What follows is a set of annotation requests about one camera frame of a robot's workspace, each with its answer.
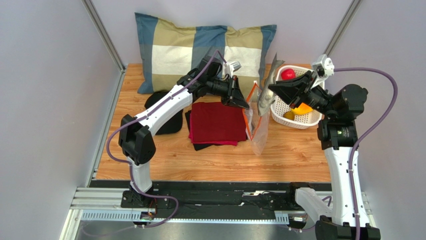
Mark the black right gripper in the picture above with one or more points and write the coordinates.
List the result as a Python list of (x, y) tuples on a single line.
[(303, 89)]

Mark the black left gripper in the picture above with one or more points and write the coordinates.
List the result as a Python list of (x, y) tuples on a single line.
[(233, 95)]

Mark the orange yellow mango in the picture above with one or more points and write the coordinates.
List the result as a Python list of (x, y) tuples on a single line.
[(301, 110)]

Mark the grey toy fish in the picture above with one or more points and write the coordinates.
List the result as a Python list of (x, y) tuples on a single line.
[(267, 96)]

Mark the clear zip bag orange zipper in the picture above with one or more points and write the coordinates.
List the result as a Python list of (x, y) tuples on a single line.
[(256, 125)]

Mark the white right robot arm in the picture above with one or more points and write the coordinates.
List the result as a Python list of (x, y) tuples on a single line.
[(347, 218)]

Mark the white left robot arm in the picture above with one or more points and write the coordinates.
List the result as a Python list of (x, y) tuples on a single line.
[(136, 134)]

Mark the red apple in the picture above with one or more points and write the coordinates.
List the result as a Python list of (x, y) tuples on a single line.
[(288, 74)]

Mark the white perforated plastic basket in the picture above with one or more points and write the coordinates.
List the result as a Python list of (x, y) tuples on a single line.
[(279, 108)]

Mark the brown kiwi fruit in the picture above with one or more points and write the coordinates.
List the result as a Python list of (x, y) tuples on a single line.
[(289, 115)]

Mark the dark red folded cloth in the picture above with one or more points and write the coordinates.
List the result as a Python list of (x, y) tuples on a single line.
[(214, 123)]

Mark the black folded cloth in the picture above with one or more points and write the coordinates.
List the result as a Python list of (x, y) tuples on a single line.
[(197, 146)]

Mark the black cap with letter R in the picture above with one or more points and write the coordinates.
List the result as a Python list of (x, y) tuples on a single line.
[(174, 124)]

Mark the blue beige checkered pillow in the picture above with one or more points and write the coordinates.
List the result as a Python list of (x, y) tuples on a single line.
[(169, 52)]

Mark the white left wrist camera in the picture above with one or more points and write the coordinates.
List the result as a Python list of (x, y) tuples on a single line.
[(230, 67)]

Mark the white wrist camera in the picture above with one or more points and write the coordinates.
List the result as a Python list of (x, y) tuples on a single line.
[(324, 69), (230, 67)]

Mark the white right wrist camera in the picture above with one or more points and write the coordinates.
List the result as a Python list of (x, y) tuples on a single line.
[(324, 69)]

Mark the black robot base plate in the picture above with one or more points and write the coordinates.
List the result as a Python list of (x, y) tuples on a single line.
[(204, 200)]

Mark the right aluminium corner post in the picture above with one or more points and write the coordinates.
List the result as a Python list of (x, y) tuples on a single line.
[(342, 26)]

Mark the aluminium corner post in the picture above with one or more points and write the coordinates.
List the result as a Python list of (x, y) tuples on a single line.
[(96, 19), (342, 26)]

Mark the left aluminium corner post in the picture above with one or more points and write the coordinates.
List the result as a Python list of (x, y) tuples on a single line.
[(96, 19)]

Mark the aluminium frame rail base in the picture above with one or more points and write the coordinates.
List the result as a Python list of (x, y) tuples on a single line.
[(94, 213)]

